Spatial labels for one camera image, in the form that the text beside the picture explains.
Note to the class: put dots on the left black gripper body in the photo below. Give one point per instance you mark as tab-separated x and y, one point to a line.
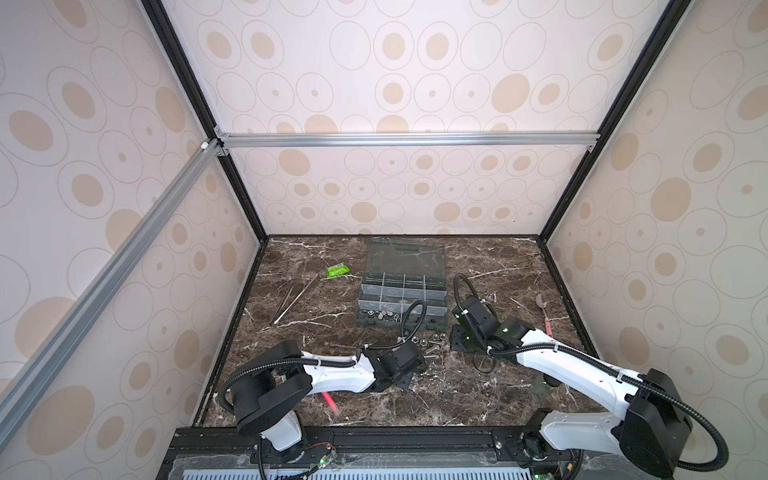
401	381

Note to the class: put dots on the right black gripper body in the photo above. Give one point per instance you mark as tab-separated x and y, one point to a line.
460	342

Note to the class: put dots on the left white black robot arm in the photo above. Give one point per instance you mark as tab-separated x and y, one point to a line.
263	393

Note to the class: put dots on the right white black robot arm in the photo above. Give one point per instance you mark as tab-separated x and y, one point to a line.
645	420

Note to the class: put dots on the pink marker pen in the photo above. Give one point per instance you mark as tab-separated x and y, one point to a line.
330	401

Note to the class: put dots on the clear grey compartment organizer box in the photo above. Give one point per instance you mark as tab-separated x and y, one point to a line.
400	280

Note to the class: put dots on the green snack packet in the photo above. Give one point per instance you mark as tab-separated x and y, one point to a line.
337	270

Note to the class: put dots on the metal tongs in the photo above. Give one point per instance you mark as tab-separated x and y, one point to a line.
292	295

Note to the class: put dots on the pink handled metal spoon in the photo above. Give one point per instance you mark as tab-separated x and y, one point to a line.
542	304

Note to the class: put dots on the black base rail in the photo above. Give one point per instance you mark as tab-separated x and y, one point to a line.
384	453

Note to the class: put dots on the aluminium frame bar back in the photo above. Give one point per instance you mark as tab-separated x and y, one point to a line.
228	141

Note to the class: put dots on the aluminium frame bar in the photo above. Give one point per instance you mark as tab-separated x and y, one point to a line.
49	359
228	141

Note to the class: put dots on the aluminium frame bar left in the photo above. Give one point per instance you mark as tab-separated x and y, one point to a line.
49	359

